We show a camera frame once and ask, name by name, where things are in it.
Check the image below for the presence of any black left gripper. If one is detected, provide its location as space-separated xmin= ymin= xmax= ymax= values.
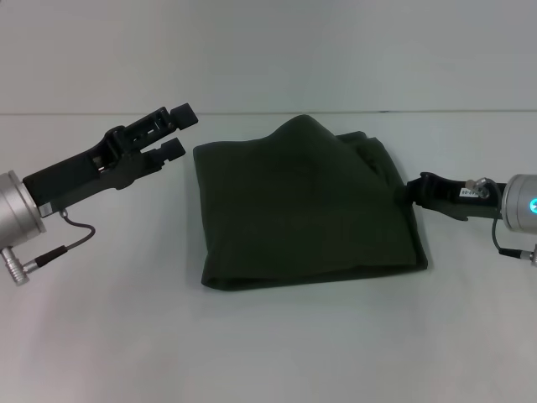
xmin=22 ymin=102 xmax=200 ymax=220

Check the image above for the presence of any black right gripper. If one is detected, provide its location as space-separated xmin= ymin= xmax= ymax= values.
xmin=394 ymin=170 xmax=509 ymax=223

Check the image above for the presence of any dark green t-shirt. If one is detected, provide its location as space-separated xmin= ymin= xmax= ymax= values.
xmin=192 ymin=113 xmax=430 ymax=291

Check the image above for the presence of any small silver round connector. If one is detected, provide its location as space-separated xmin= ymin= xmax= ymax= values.
xmin=464 ymin=177 xmax=491 ymax=199

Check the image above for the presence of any left arm cable with plug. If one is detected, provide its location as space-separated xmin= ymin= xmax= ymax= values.
xmin=1 ymin=208 xmax=97 ymax=288

